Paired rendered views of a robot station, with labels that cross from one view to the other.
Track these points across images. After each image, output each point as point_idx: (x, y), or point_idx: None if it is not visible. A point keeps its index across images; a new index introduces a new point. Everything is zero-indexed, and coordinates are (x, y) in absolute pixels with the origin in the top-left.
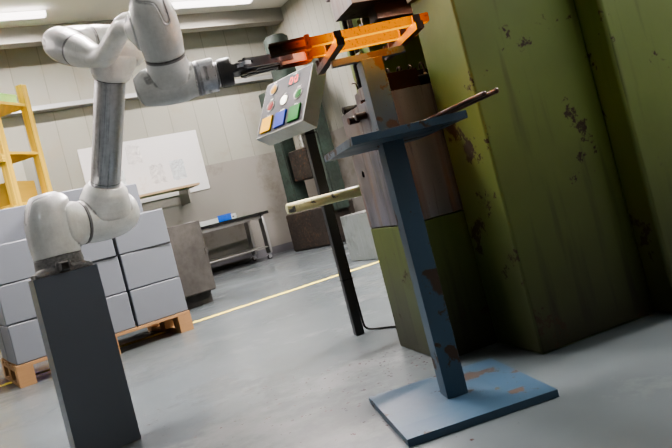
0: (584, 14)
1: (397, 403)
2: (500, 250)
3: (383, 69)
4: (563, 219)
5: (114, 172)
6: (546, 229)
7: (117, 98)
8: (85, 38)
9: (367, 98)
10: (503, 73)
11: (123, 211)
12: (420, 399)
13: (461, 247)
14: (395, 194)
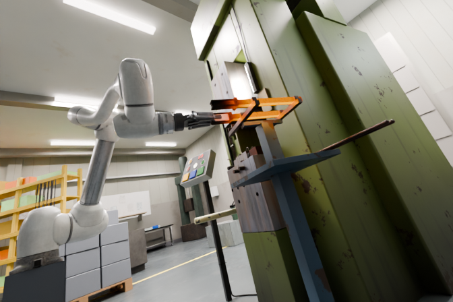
0: (348, 122)
1: None
2: (335, 249)
3: (274, 129)
4: (367, 228)
5: (96, 195)
6: (361, 234)
7: (107, 149)
8: (93, 108)
9: (264, 145)
10: (321, 144)
11: (96, 220)
12: None
13: None
14: (288, 208)
